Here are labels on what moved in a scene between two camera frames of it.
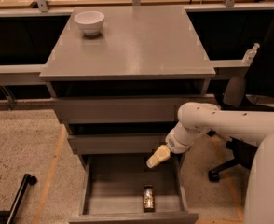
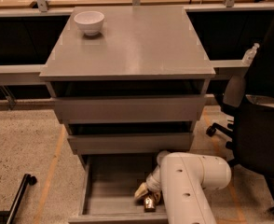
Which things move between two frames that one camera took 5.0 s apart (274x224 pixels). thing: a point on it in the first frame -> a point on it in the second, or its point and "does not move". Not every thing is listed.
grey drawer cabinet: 118,94 does not move
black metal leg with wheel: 6,217 does not move
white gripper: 175,142 -> 151,184
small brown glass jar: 148,202 does not move
